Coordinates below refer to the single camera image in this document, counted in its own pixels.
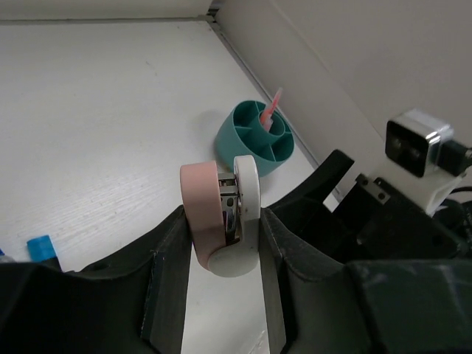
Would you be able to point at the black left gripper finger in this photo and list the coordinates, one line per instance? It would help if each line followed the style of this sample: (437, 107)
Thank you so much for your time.
(132, 301)

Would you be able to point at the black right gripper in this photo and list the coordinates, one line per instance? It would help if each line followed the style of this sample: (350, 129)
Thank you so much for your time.
(314, 304)

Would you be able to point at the pink pen with clear cap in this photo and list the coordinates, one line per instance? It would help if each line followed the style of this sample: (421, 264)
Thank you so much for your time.
(266, 116)

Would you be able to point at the blue and black highlighter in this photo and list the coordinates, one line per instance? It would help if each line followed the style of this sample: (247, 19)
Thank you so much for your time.
(41, 250)

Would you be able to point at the teal round divided organizer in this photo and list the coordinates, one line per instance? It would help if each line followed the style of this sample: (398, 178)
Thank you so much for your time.
(243, 134)

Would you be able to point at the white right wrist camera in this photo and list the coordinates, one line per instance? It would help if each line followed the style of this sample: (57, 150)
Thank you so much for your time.
(423, 160)

